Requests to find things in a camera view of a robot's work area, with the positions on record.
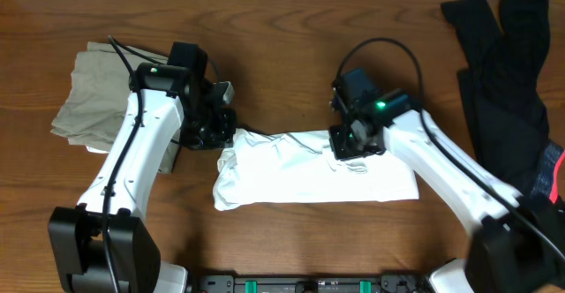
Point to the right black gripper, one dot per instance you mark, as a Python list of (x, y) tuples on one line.
[(340, 150)]

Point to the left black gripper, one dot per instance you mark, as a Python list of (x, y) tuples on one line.
[(224, 134)]

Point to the white t-shirt with logo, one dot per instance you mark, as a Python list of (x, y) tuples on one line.
[(300, 167)]

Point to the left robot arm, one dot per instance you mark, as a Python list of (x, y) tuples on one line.
[(102, 244)]

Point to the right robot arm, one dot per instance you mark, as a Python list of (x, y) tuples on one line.
[(517, 244)]

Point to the folded olive green garment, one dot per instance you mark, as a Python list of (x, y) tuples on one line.
[(94, 110)]

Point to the small white cloth under garment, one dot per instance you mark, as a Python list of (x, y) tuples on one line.
[(95, 150)]

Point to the black garment with red stripe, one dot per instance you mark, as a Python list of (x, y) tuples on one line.
[(506, 119)]

